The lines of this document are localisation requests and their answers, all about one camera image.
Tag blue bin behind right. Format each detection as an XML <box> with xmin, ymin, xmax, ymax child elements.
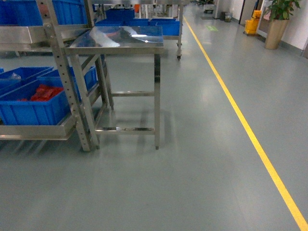
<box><xmin>37</xmin><ymin>66</ymin><xmax>98</xmax><ymax>91</ymax></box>

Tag blue bin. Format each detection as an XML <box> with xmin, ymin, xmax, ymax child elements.
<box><xmin>0</xmin><ymin>66</ymin><xmax>53</xmax><ymax>95</ymax></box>
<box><xmin>0</xmin><ymin>79</ymin><xmax>70</xmax><ymax>125</ymax></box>
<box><xmin>37</xmin><ymin>66</ymin><xmax>98</xmax><ymax>91</ymax></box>

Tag blue bin front right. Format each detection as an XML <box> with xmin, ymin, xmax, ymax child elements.
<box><xmin>0</xmin><ymin>79</ymin><xmax>70</xmax><ymax>125</ymax></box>

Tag blue bin behind left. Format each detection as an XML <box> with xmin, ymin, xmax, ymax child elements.
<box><xmin>0</xmin><ymin>66</ymin><xmax>53</xmax><ymax>95</ymax></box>

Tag stainless steel shelf rack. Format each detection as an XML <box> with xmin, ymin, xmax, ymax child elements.
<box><xmin>0</xmin><ymin>0</ymin><xmax>110</xmax><ymax>151</ymax></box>

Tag small stainless steel table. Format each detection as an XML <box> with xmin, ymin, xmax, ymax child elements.
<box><xmin>64</xmin><ymin>26</ymin><xmax>164</xmax><ymax>149</ymax></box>

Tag red bubble wrap bags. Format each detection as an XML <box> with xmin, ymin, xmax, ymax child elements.
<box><xmin>18</xmin><ymin>84</ymin><xmax>64</xmax><ymax>102</ymax></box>

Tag yellow mop bucket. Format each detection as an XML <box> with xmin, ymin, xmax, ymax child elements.
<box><xmin>244</xmin><ymin>10</ymin><xmax>261</xmax><ymax>35</ymax></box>

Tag potted plant in planter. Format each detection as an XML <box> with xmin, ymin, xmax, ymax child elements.
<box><xmin>265</xmin><ymin>0</ymin><xmax>300</xmax><ymax>50</ymax></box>

